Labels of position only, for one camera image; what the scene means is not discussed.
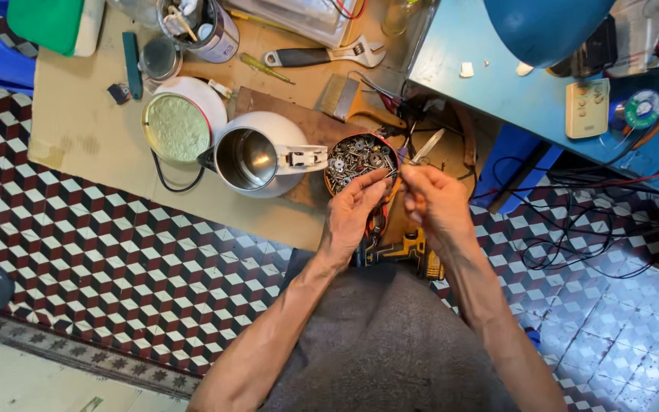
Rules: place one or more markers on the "person's left hand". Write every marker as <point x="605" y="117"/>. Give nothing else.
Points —
<point x="348" y="217"/>

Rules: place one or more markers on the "person's right hand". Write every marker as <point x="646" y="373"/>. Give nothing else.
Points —
<point x="443" y="209"/>

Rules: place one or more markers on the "small metal screw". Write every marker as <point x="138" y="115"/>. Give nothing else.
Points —
<point x="396" y="173"/>

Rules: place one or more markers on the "yellow and black drill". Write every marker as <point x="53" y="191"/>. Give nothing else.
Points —
<point x="407" y="252"/>

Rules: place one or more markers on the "round tin of screws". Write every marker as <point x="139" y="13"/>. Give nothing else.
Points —
<point x="352" y="157"/>

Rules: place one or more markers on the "brown wooden board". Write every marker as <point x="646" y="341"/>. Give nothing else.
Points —
<point x="306" y="120"/>

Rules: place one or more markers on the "white electric kettle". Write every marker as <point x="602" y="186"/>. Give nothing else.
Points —
<point x="261" y="157"/>

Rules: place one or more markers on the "wooden paint brush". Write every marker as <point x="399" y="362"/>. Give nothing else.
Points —
<point x="344" y="97"/>

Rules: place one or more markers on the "blue metal table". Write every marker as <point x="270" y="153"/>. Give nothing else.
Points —
<point x="507" y="97"/>

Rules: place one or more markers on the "person's grey trousers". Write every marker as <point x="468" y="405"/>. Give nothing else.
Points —
<point x="384" y="349"/>

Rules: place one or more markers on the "white scrap piece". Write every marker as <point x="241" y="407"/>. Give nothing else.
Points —
<point x="524" y="69"/>
<point x="467" y="70"/>

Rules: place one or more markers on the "yellow screwdriver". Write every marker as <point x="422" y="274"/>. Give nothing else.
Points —
<point x="261" y="66"/>

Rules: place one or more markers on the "beige remote control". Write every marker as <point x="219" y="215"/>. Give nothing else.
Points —
<point x="587" y="108"/>

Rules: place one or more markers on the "white round kettle base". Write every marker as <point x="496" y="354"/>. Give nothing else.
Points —
<point x="176" y="126"/>

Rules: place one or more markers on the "clear glass bottle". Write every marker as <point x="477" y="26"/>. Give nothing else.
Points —
<point x="398" y="16"/>

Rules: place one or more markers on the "clear plastic box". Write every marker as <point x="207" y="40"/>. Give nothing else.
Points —
<point x="301" y="17"/>

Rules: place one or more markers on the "black device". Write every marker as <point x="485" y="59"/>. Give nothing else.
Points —
<point x="592" y="51"/>

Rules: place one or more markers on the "green solder spool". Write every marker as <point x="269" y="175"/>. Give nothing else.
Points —
<point x="643" y="108"/>

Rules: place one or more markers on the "metal can of tools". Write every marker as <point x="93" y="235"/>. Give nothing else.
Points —
<point x="209" y="31"/>

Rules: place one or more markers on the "small glass jar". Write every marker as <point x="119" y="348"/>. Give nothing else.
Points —
<point x="159" y="59"/>

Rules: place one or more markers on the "small black plug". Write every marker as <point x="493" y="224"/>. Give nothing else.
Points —
<point x="119" y="94"/>

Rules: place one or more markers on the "dark green flat bar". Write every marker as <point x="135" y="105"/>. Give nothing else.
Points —
<point x="132" y="66"/>

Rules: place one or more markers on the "brown cardboard sheet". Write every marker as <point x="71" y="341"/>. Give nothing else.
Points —
<point x="95" y="114"/>

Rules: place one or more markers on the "cluttered box of parts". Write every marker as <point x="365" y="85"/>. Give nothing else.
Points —
<point x="655" y="31"/>

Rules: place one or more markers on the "green and white container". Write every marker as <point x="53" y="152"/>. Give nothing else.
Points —
<point x="49" y="23"/>

